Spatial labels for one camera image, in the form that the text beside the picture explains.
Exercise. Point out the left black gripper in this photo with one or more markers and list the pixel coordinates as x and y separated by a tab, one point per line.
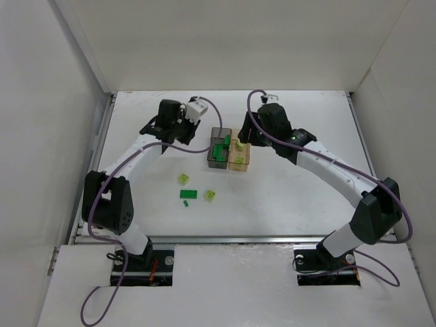
187	131

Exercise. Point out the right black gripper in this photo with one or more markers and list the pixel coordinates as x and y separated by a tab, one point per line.
248	131

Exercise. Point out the dark green curved lego brick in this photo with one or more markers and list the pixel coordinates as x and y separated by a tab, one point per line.
226	142

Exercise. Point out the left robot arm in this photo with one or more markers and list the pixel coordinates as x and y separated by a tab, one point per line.
107	199

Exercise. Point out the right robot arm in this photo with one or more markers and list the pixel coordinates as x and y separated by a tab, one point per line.
376	202

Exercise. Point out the orange transparent container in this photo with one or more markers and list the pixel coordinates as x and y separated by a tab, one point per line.
234	152

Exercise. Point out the lime lego brick left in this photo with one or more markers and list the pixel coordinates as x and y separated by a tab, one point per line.
183	179

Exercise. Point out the grey transparent container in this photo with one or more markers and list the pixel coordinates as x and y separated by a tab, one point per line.
217	136

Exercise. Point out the dark green flat lego plate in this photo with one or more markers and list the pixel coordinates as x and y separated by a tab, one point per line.
188	194

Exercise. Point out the lime lego brick right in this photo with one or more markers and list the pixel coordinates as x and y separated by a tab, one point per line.
209	195

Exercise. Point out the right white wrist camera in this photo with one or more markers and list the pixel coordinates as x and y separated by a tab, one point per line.
268	98

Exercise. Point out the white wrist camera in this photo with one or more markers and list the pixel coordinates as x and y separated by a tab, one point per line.
195	109
268	98

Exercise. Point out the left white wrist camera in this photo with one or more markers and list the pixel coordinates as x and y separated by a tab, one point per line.
195	109

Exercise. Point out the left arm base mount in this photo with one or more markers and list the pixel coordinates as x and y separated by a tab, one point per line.
154	272

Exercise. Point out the aluminium rail front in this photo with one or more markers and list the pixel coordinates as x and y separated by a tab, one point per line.
243	240

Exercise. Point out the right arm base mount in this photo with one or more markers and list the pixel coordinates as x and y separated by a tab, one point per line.
316	267

